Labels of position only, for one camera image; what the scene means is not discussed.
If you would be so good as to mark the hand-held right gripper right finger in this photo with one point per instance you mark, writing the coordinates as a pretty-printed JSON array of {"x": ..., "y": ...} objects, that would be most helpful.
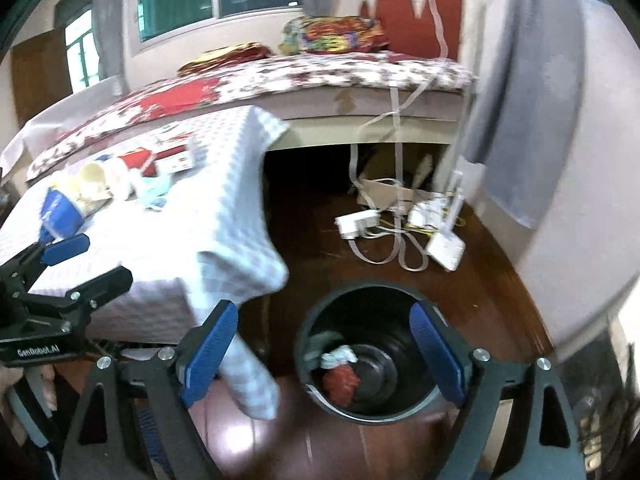
[{"x": 435, "y": 352}]

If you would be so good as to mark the white footboard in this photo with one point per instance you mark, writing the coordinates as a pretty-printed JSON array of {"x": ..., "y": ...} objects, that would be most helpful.
[{"x": 65, "y": 110}]

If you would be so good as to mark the colourful patterned pillow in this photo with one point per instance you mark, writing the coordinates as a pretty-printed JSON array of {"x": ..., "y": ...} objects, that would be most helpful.
[{"x": 330, "y": 35}]

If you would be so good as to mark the black round bin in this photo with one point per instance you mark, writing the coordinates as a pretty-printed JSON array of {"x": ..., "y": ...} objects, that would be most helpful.
[{"x": 380, "y": 317}]

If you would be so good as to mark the green framed glass door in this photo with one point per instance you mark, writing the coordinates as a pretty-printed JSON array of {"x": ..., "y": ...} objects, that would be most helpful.
[{"x": 77, "y": 45}]

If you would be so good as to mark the white router with antennas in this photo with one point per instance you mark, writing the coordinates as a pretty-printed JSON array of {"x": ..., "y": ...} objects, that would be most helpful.
[{"x": 427, "y": 212}]

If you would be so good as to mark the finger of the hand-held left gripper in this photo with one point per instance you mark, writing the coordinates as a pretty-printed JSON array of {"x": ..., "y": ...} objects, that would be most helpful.
[
  {"x": 100, "y": 285},
  {"x": 67, "y": 249}
]

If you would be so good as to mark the red scalloped headboard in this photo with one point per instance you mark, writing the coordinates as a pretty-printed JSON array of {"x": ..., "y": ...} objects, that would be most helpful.
[{"x": 400, "y": 15}]

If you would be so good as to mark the white paper cup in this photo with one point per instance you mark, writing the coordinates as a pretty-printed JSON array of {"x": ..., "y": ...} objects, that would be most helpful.
[{"x": 121, "y": 175}]

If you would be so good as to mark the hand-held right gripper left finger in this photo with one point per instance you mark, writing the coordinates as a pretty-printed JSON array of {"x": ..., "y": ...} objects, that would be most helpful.
[{"x": 212, "y": 352}]

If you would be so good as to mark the brown wooden door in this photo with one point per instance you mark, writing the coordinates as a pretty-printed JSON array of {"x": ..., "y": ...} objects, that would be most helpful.
[{"x": 35, "y": 80}]

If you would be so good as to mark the large grey hanging curtain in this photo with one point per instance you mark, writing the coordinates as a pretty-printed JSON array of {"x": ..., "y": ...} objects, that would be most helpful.
[{"x": 530, "y": 85}]

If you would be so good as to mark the floral bedsheet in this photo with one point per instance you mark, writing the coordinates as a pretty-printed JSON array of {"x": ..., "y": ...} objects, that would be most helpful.
[{"x": 300, "y": 72}]

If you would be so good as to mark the brown cardboard box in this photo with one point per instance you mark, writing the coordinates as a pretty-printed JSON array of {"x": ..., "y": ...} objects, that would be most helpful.
[{"x": 380, "y": 192}]

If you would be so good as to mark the person's left hand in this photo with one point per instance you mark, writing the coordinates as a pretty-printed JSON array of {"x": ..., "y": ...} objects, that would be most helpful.
[{"x": 47, "y": 385}]

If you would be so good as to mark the white power strip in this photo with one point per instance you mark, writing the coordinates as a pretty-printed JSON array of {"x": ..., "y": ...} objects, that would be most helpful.
[{"x": 356, "y": 223}]

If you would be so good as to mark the grey-green crumpled cloth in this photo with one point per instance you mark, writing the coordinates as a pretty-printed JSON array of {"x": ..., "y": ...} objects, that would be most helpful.
[{"x": 314, "y": 349}]

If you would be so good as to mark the pink mattress bed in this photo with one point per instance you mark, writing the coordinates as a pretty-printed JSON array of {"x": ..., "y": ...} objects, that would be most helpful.
[{"x": 330, "y": 102}]

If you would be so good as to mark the red and white drink carton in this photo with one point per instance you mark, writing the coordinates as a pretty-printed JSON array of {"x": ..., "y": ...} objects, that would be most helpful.
[{"x": 175, "y": 154}]

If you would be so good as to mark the flat white router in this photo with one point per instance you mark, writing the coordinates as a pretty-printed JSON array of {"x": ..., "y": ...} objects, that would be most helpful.
[{"x": 445, "y": 251}]

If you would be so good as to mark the white crumpled tissue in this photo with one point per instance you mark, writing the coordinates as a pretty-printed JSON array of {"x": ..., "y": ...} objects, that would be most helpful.
[{"x": 339, "y": 357}]

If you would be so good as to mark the cream paper cup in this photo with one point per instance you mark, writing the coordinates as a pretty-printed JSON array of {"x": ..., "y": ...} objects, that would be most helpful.
[{"x": 92, "y": 182}]

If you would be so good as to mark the blue paper cup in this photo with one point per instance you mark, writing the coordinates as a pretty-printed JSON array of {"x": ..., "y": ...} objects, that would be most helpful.
[{"x": 60, "y": 212}]

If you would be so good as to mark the pink checkered tablecloth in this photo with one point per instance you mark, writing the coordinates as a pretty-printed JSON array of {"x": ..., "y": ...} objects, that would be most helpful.
[{"x": 175, "y": 220}]

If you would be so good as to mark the red crumpled wrapper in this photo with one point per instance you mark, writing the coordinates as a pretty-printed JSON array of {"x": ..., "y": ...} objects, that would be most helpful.
[{"x": 342, "y": 384}]

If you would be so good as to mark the yellow and red folded blanket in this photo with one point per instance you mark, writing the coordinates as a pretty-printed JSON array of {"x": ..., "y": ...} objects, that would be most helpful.
[{"x": 225, "y": 57}]

